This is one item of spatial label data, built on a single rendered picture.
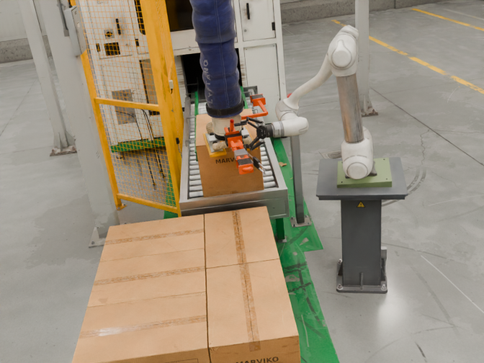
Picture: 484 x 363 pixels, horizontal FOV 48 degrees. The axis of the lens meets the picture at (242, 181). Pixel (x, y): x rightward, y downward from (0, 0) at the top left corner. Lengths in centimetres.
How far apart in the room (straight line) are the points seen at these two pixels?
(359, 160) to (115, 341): 150
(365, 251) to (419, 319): 49
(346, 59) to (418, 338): 159
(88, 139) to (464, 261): 275
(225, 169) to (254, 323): 124
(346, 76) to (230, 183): 113
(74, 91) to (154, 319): 195
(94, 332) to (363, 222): 164
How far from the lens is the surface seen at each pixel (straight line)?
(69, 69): 402
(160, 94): 403
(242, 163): 278
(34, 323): 386
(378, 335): 330
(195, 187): 380
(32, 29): 624
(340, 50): 273
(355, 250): 345
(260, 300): 268
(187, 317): 265
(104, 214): 440
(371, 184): 317
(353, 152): 295
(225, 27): 308
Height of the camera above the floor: 221
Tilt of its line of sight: 26 degrees down
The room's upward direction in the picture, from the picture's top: 7 degrees counter-clockwise
